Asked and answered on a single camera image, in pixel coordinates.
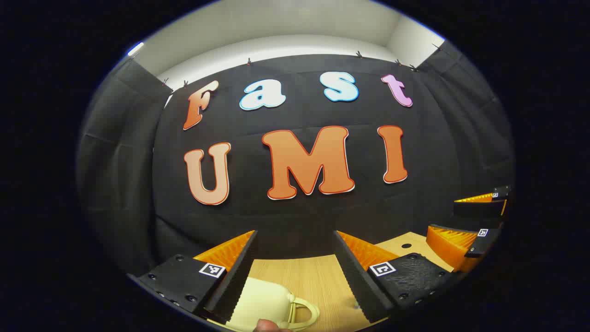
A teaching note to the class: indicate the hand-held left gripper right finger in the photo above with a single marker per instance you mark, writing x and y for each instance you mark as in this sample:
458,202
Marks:
352,276

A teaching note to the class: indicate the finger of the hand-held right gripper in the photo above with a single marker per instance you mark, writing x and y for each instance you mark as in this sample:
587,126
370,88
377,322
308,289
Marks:
474,210
449,246

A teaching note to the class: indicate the white ceiling light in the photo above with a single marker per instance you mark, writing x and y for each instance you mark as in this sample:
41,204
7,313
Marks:
135,49

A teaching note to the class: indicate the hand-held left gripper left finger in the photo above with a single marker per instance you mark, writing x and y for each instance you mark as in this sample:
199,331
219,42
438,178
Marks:
237,281

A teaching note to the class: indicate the black backdrop cloth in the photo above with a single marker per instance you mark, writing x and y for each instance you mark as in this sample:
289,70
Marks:
299,216

